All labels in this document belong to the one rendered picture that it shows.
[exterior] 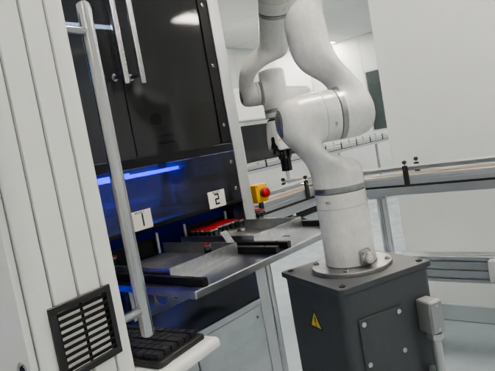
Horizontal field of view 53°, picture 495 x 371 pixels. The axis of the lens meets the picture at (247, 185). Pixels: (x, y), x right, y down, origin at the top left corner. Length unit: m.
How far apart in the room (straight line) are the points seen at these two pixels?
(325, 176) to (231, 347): 0.92
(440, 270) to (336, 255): 1.30
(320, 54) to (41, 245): 0.74
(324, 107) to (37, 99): 0.61
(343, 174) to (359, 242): 0.16
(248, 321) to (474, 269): 1.03
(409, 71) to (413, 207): 0.78
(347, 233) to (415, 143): 1.87
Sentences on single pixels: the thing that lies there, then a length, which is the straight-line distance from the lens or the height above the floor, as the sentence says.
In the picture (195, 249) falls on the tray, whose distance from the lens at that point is 1.60.
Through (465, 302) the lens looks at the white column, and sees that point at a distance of 3.12.
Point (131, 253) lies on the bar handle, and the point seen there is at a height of 1.04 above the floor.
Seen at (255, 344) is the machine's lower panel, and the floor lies 0.44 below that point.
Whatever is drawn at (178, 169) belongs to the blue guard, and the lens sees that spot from 1.67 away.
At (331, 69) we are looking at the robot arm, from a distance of 1.19.
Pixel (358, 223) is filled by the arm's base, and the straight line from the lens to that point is 1.16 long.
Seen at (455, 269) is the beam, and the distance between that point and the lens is 2.42.
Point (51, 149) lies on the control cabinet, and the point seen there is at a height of 1.23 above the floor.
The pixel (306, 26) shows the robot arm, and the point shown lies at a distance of 1.22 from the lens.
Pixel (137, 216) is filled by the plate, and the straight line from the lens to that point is 1.56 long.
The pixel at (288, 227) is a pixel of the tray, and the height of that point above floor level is 0.90.
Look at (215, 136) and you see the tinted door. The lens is 1.83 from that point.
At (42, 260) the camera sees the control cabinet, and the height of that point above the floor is 1.08.
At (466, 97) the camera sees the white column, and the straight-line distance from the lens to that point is 2.87.
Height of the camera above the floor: 1.19
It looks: 5 degrees down
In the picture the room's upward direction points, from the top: 10 degrees counter-clockwise
